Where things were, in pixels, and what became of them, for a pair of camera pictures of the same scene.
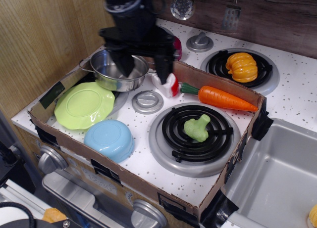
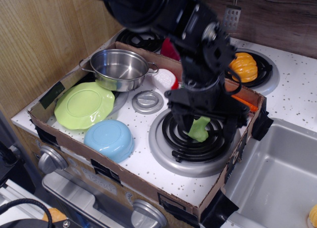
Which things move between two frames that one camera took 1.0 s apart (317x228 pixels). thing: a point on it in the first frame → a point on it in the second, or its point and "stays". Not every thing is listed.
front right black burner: x=176 y=151 stays
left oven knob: x=50 y=160 stays
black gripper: x=136 y=32 → x=205 y=95
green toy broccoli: x=197 y=128 stays
